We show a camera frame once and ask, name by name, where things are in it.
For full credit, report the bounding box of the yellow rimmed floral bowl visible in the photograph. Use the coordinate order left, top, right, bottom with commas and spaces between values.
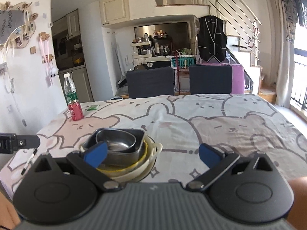
96, 140, 148, 177

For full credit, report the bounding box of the large rectangular steel tray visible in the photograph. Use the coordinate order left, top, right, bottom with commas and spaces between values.
82, 128, 145, 167

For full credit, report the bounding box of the cream ceramic plate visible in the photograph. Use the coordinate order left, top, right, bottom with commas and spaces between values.
80, 133, 163, 183

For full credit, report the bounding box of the right hand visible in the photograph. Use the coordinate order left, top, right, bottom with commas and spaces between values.
287, 177, 307, 229

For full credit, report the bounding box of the black marker pen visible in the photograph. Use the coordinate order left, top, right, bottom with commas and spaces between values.
21, 148, 38, 175

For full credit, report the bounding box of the bear pattern tablecloth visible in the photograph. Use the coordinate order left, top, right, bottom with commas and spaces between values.
0, 93, 307, 197

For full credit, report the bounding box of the green snack packet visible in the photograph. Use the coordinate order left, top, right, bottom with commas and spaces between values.
85, 104, 99, 112

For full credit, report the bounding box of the red soda can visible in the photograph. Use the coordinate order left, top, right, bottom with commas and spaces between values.
68, 100, 84, 121

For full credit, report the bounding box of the clear plastic water bottle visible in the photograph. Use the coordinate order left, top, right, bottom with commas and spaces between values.
64, 73, 78, 103

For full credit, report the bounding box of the right dark chair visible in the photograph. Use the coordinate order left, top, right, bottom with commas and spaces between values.
189, 65, 233, 94

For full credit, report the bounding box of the dark chair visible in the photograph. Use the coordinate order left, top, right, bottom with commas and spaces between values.
189, 65, 233, 94
126, 67, 175, 99

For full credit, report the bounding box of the purple box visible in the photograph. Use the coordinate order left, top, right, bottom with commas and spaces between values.
230, 64, 245, 94

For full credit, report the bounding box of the left dark chair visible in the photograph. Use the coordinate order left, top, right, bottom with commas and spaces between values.
126, 67, 175, 99

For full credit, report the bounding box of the green poizon sign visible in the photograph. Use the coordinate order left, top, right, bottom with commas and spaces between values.
170, 57, 196, 69

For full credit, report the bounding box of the black vest on hanger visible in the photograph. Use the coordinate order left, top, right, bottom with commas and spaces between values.
197, 15, 227, 62

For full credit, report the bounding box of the kitchen shelf with bottles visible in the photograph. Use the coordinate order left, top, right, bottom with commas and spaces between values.
131, 30, 173, 59

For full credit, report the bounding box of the beige curtain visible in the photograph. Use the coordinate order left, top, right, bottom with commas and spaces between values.
268, 0, 292, 108

